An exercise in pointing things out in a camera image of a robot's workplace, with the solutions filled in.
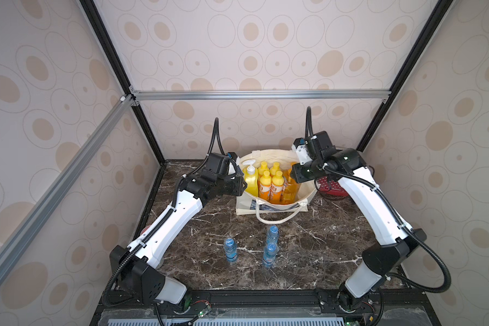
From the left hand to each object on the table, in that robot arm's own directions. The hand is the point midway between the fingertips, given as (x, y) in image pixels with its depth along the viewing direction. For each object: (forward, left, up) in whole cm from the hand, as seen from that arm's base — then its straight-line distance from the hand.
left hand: (249, 183), depth 74 cm
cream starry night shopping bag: (+3, -13, -27) cm, 31 cm away
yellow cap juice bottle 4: (+13, -11, -6) cm, 19 cm away
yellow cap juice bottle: (+7, -7, -11) cm, 14 cm away
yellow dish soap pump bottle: (+9, -1, -7) cm, 11 cm away
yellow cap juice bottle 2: (+7, -12, -13) cm, 19 cm away
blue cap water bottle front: (-20, -8, -14) cm, 26 cm away
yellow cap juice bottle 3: (+14, -6, -7) cm, 16 cm away
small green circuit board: (-38, +16, -26) cm, 48 cm away
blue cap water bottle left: (-19, +6, -16) cm, 26 cm away
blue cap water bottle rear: (-14, -9, -14) cm, 22 cm away
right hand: (+5, -20, +1) cm, 20 cm away
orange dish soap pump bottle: (+12, -20, -23) cm, 33 cm away
